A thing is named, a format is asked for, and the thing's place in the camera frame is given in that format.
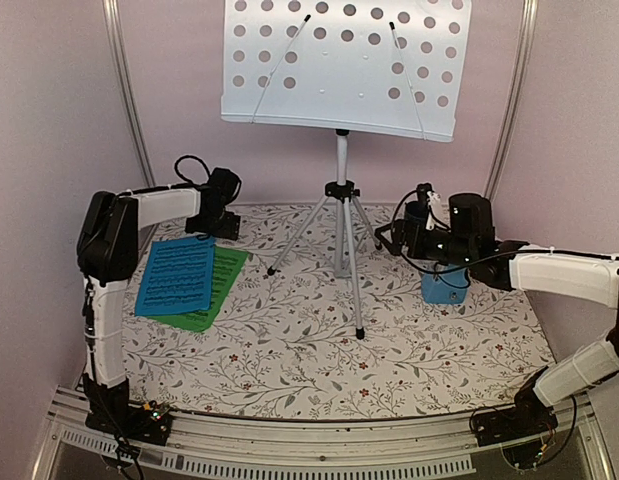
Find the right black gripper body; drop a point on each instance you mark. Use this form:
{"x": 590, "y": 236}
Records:
{"x": 422, "y": 250}

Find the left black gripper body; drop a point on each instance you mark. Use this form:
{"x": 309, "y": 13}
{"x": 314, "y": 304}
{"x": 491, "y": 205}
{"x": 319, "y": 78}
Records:
{"x": 216, "y": 225}

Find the blue sheet music page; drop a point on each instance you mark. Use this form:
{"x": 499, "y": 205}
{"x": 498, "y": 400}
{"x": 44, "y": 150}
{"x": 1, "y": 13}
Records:
{"x": 177, "y": 278}

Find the light blue music stand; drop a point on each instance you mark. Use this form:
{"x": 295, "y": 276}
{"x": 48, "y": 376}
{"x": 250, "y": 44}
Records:
{"x": 383, "y": 67}

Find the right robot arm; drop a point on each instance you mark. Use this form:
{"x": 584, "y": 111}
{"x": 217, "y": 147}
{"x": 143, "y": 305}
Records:
{"x": 468, "y": 242}

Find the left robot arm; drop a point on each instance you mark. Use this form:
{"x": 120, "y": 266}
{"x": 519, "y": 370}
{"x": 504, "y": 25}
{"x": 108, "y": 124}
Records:
{"x": 108, "y": 253}

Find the dark blue mug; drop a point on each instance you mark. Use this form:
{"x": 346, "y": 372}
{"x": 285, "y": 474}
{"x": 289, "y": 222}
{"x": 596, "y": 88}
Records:
{"x": 416, "y": 213}

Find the green sheet music page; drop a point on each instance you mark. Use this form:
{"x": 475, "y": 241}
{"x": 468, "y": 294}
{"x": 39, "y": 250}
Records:
{"x": 228, "y": 264}

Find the blue metronome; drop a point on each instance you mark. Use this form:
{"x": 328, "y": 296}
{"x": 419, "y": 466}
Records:
{"x": 446, "y": 287}

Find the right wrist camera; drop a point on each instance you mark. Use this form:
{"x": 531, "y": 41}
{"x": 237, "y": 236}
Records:
{"x": 429, "y": 207}

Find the front aluminium rail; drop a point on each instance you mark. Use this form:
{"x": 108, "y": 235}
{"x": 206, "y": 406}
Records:
{"x": 216, "y": 447}

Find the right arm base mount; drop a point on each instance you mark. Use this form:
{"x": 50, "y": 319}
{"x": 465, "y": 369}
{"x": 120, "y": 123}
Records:
{"x": 491, "y": 426}

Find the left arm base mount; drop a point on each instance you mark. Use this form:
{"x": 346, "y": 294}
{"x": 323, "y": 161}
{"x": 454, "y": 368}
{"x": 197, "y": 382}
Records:
{"x": 110, "y": 412}

